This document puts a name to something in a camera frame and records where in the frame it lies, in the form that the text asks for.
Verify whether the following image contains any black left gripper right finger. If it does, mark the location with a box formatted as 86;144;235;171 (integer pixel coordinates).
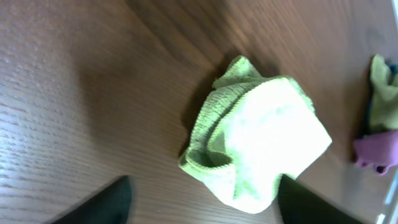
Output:
277;174;362;224

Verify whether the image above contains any blue cloth under pile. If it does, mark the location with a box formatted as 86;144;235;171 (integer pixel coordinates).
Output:
389;63;398;79

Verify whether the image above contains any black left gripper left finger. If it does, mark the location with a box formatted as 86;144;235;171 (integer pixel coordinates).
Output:
48;175;132;224

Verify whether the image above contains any olive green crumpled cloth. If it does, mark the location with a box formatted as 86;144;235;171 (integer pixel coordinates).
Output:
369;55;397;133

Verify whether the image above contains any light green microfiber cloth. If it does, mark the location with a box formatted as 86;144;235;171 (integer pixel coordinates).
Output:
179;56;332;214

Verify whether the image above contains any purple crumpled cloth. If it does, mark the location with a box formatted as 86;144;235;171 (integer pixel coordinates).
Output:
353;130;397;175

